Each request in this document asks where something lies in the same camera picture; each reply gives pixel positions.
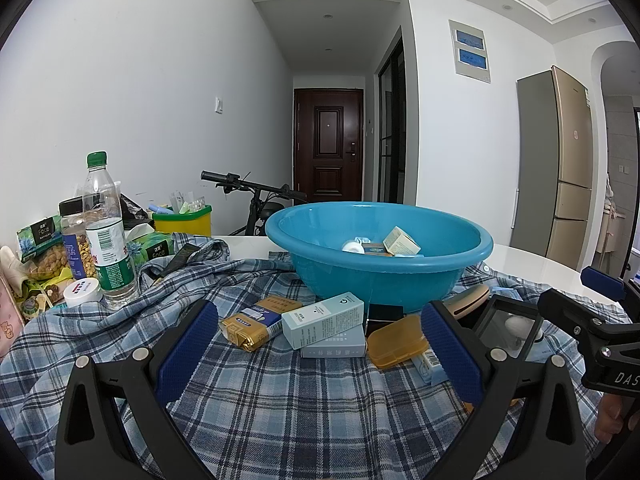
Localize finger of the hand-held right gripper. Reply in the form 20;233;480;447
537;287;624;357
580;266;640;323

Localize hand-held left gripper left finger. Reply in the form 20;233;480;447
54;300;221;480

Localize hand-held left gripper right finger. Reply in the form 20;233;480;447
421;301;588;480

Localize black framed display box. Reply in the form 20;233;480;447
472;294;545;361

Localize orange pill case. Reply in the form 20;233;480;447
366;314;431;370

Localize gold topped box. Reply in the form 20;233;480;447
248;296;304;322

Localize blue plastic basin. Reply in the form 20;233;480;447
265;201;495;313

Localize pale teal carton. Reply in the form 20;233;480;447
281;291;366;349

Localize person's right hand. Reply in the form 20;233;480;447
596;392;632;450

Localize blue patterned tissue pack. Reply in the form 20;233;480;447
411;347;447;386
487;286;526;303

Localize beige round compact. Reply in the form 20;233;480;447
442;282;491;320

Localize gold box blue white band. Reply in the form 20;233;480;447
221;311;282;352

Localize beige hanging clothes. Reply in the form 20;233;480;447
602;175;627;271

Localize small black box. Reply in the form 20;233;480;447
366;304;403;323

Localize green tissue pack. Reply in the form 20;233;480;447
125;223;176;267

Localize grey blue flat box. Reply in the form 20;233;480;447
300;324;368;359

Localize small white cream jar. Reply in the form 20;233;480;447
63;278;102;308

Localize gold grey refrigerator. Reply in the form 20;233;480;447
511;65;596;271

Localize cream square carton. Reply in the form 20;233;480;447
383;226;422;256

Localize yellow green plastic container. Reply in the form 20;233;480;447
151;204;213;236

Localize clear water bottle green cap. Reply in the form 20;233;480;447
82;151;140;311

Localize blue plaid shirt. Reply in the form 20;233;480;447
0;239;636;480

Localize black plastic bag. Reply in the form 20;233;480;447
117;192;151;231

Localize yellow snack packets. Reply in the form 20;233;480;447
15;267;76;322

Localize black bicycle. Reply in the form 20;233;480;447
201;170;308;237

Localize clear nut snack bag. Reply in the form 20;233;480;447
22;242;71;281

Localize pink cartoon pouch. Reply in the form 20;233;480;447
0;275;26;357

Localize beige plastic bag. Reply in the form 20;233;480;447
0;245;31;301

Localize black framed glass door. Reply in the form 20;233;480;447
377;27;407;206

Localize dark brown entrance door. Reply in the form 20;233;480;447
293;88;364;204

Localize grey wall electrical panel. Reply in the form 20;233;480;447
448;20;493;83

